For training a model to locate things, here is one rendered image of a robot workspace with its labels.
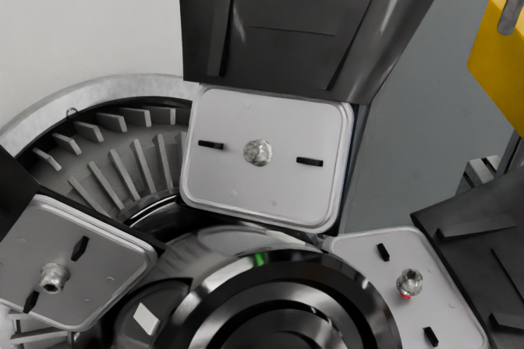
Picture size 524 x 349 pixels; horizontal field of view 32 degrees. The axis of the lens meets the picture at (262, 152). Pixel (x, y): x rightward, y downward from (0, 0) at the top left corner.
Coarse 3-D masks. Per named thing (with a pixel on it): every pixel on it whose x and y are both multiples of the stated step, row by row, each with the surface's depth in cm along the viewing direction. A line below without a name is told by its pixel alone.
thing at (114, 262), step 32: (32, 224) 39; (64, 224) 39; (96, 224) 39; (0, 256) 42; (32, 256) 41; (64, 256) 41; (96, 256) 41; (128, 256) 40; (0, 288) 44; (32, 288) 43; (64, 288) 43; (96, 288) 43; (128, 288) 42; (64, 320) 45; (96, 320) 45
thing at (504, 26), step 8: (512, 0) 35; (520, 0) 35; (504, 8) 35; (512, 8) 35; (520, 8) 35; (504, 16) 35; (512, 16) 35; (504, 24) 35; (512, 24) 35; (504, 32) 36; (512, 32) 36
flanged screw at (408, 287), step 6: (408, 270) 47; (414, 270) 47; (402, 276) 47; (408, 276) 47; (414, 276) 47; (420, 276) 47; (396, 282) 47; (402, 282) 47; (408, 282) 47; (414, 282) 47; (420, 282) 47; (402, 288) 47; (408, 288) 47; (414, 288) 47; (420, 288) 47; (402, 294) 48; (408, 294) 47; (414, 294) 47
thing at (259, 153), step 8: (248, 144) 44; (256, 144) 44; (264, 144) 44; (248, 152) 44; (256, 152) 45; (264, 152) 44; (272, 152) 44; (248, 160) 44; (256, 160) 44; (264, 160) 44
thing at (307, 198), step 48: (240, 96) 46; (288, 96) 44; (192, 144) 47; (240, 144) 45; (288, 144) 44; (336, 144) 43; (192, 192) 47; (240, 192) 45; (288, 192) 44; (336, 192) 43
